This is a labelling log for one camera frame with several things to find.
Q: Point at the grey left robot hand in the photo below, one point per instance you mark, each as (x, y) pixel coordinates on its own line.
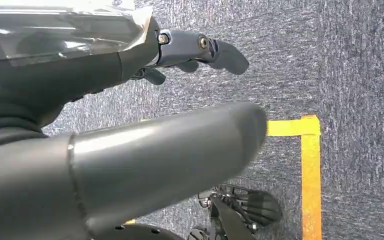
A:
(145, 159)

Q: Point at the robot black leg and foot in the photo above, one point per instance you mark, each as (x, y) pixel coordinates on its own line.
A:
(258, 207)

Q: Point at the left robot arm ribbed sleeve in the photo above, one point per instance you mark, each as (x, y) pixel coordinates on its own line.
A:
(6, 130)

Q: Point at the yellow floor tape square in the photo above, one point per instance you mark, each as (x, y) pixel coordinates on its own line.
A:
(311, 182)

